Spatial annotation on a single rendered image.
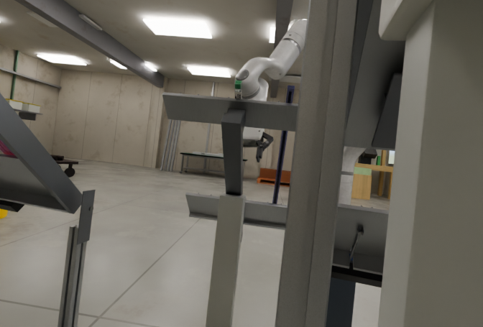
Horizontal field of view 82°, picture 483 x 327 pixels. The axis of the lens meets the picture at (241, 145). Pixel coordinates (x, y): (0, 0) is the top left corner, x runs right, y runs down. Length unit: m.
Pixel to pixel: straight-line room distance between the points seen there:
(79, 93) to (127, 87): 1.88
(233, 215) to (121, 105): 10.59
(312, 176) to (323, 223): 0.04
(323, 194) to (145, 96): 10.64
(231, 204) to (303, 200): 0.46
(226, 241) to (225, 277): 0.09
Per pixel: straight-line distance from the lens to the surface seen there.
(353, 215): 0.66
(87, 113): 11.82
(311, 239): 0.25
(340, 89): 0.24
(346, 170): 1.31
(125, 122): 11.01
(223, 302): 0.77
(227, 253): 0.72
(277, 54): 1.06
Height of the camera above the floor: 0.94
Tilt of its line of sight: 1 degrees up
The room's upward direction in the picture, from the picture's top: 6 degrees clockwise
